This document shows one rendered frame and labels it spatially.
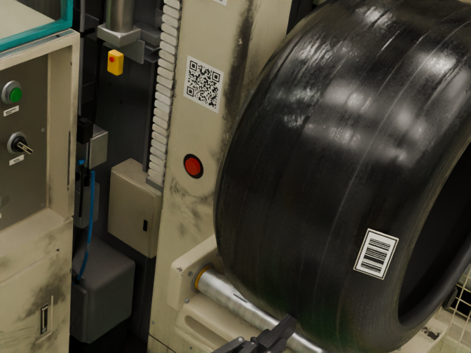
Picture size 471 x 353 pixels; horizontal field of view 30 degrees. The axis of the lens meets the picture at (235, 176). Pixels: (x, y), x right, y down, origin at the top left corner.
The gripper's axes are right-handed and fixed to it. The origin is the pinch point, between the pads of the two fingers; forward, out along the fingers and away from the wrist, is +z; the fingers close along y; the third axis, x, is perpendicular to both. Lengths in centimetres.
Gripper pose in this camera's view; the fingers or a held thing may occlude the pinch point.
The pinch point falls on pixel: (277, 337)
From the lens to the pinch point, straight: 125.9
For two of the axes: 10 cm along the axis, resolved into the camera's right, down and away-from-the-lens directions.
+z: 6.2, -4.7, 6.2
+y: -7.8, -4.2, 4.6
